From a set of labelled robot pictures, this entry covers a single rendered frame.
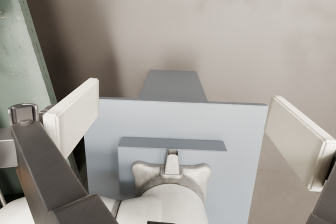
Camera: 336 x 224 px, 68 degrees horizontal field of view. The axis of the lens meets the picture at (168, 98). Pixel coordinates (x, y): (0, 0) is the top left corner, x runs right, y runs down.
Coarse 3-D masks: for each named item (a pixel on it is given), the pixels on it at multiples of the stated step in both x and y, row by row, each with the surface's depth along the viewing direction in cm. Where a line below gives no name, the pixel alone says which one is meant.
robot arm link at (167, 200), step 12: (144, 192) 53; (156, 192) 50; (168, 192) 49; (180, 192) 50; (192, 192) 52; (120, 204) 45; (132, 204) 45; (144, 204) 46; (156, 204) 46; (168, 204) 46; (180, 204) 46; (192, 204) 48; (120, 216) 42; (132, 216) 43; (144, 216) 43; (156, 216) 43; (168, 216) 43; (180, 216) 44; (192, 216) 45; (204, 216) 48
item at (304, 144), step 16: (272, 96) 18; (272, 112) 18; (288, 112) 16; (272, 128) 18; (288, 128) 15; (304, 128) 14; (320, 128) 13; (288, 144) 15; (304, 144) 14; (320, 144) 12; (288, 160) 15; (304, 160) 13; (320, 160) 12; (304, 176) 13; (320, 176) 12
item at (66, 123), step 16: (96, 80) 18; (80, 96) 15; (96, 96) 18; (48, 112) 12; (64, 112) 13; (80, 112) 15; (96, 112) 19; (48, 128) 12; (64, 128) 13; (80, 128) 15; (64, 144) 13
